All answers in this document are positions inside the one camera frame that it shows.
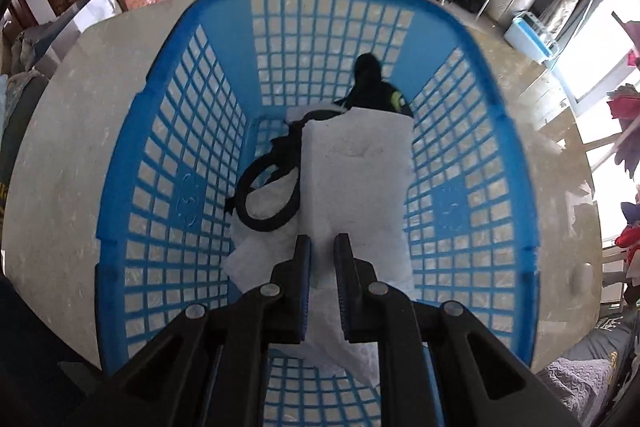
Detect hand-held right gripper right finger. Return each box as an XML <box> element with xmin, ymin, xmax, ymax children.
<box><xmin>332</xmin><ymin>233</ymin><xmax>583</xmax><ymax>427</ymax></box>

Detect white sheet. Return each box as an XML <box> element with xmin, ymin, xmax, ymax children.
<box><xmin>60</xmin><ymin>0</ymin><xmax>123</xmax><ymax>45</ymax></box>

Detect dark printed bedding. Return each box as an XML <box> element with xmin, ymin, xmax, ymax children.
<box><xmin>560</xmin><ymin>314</ymin><xmax>636</xmax><ymax>373</ymax></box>

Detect white towel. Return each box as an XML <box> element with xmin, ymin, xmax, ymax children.
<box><xmin>222</xmin><ymin>107</ymin><xmax>416</xmax><ymax>388</ymax></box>

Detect black plush toy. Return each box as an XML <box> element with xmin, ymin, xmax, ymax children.
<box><xmin>332</xmin><ymin>53</ymin><xmax>415</xmax><ymax>120</ymax></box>

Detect grey lace blanket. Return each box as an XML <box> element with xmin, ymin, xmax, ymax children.
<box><xmin>537</xmin><ymin>357</ymin><xmax>613</xmax><ymax>427</ymax></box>

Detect light blue plastic bin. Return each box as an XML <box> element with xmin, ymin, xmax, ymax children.
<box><xmin>502</xmin><ymin>11</ymin><xmax>561</xmax><ymax>62</ymax></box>

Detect clothes on drying rack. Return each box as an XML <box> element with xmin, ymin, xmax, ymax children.
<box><xmin>605</xmin><ymin>12</ymin><xmax>640</xmax><ymax>303</ymax></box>

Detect blue plastic basket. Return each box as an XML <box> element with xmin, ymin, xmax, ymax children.
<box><xmin>95</xmin><ymin>0</ymin><xmax>541</xmax><ymax>427</ymax></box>

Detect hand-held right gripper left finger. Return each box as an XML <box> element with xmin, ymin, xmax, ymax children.
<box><xmin>62</xmin><ymin>234</ymin><xmax>313</xmax><ymax>427</ymax></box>

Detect black strap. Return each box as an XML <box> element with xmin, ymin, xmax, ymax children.
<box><xmin>225</xmin><ymin>107</ymin><xmax>346</xmax><ymax>233</ymax></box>

